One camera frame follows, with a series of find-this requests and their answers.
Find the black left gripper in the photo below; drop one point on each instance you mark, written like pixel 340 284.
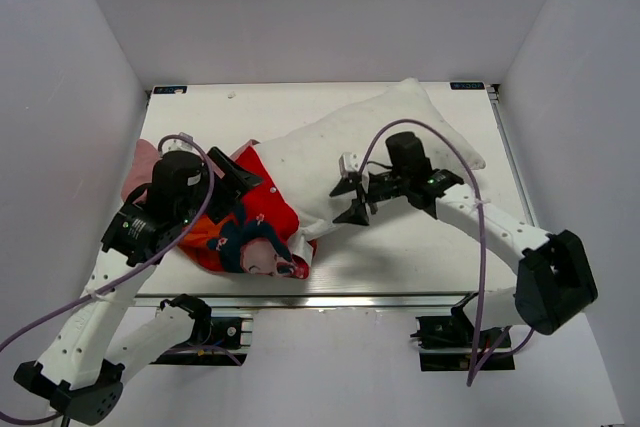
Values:
pixel 237 179

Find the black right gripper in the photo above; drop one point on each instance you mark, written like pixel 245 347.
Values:
pixel 356 214

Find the red patterned pillowcase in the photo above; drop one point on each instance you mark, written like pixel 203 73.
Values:
pixel 261 236

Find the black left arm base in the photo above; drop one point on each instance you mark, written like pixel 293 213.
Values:
pixel 216 339

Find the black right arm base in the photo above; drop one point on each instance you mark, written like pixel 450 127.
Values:
pixel 443 347

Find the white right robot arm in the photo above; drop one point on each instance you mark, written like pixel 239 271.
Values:
pixel 554 281

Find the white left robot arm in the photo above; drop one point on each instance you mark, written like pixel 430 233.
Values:
pixel 83 373

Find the blue left corner sticker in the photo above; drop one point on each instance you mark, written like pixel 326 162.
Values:
pixel 170 90

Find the blue corner sticker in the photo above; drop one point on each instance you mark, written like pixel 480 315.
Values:
pixel 170 90
pixel 463 86

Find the blue right corner sticker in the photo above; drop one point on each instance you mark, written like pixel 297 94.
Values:
pixel 463 86

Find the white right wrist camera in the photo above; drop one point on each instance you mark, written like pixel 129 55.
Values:
pixel 352 162

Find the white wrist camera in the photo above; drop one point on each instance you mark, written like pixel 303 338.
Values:
pixel 352 162
pixel 185 138

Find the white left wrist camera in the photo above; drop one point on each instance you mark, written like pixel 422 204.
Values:
pixel 185 138

